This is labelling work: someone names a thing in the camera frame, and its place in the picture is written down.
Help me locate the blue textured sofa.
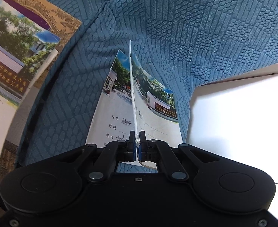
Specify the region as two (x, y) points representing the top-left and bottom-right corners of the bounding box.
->
(18, 0), (278, 166)

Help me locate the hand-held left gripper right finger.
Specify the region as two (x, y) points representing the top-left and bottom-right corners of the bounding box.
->
(138, 131), (222, 182)

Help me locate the purple cover book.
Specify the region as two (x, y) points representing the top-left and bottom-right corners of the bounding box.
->
(0, 0), (53, 32)

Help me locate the brown painting cover book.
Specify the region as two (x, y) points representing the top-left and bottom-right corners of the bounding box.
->
(0, 0), (83, 55)

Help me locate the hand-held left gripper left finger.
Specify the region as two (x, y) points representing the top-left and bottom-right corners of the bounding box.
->
(48, 131), (137, 182)

